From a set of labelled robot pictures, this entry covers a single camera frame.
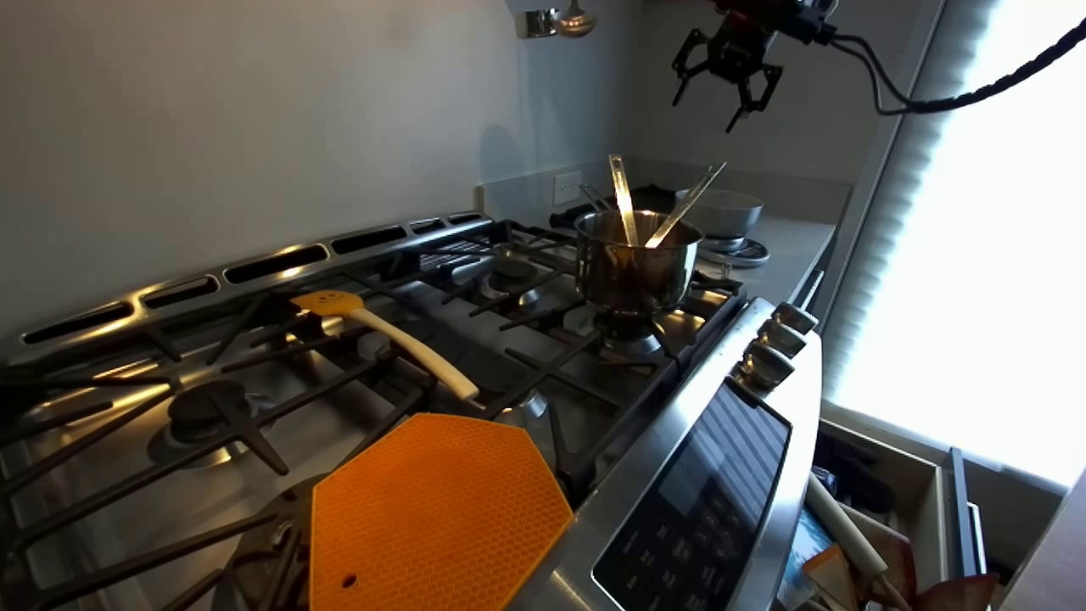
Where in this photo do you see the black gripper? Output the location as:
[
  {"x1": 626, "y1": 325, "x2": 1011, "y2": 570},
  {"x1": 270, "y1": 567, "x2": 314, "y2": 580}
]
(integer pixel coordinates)
[{"x1": 670, "y1": 0, "x2": 839, "y2": 130}]

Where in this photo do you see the white bowl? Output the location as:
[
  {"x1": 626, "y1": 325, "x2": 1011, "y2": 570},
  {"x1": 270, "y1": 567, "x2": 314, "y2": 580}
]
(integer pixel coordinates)
[{"x1": 685, "y1": 189, "x2": 764, "y2": 238}]

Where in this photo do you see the round kitchen scale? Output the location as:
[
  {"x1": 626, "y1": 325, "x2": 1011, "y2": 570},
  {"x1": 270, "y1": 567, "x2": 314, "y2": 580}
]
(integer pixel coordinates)
[{"x1": 699, "y1": 233, "x2": 770, "y2": 267}]

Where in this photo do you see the hanging metal ladle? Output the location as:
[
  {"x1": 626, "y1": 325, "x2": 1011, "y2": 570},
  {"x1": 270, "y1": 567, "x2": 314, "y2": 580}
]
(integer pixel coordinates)
[{"x1": 523, "y1": 0, "x2": 596, "y2": 37}]

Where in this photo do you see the stainless steel pot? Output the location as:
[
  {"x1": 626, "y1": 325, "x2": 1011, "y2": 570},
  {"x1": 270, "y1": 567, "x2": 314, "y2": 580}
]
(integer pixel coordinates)
[{"x1": 572, "y1": 209, "x2": 702, "y2": 316}]

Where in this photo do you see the wooden spoon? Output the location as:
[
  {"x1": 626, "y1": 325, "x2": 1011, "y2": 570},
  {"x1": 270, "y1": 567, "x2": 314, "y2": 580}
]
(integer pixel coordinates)
[{"x1": 294, "y1": 287, "x2": 479, "y2": 402}]

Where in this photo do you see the orange hexagonal silicone trivet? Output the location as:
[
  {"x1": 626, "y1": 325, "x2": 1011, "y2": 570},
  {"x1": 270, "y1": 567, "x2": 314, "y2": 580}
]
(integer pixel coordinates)
[{"x1": 308, "y1": 415, "x2": 572, "y2": 611}]

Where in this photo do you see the stainless steel gas stove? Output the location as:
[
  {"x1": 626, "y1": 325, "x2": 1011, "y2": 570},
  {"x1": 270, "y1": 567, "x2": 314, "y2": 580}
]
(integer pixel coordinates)
[{"x1": 0, "y1": 214, "x2": 820, "y2": 611}]

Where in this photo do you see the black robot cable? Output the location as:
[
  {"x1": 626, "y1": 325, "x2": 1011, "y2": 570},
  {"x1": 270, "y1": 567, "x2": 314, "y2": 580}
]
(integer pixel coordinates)
[{"x1": 826, "y1": 12, "x2": 1086, "y2": 120}]

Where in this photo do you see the wall power outlet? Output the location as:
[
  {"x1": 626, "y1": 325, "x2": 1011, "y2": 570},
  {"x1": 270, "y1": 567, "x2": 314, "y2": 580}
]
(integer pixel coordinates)
[{"x1": 553, "y1": 169, "x2": 579, "y2": 203}]

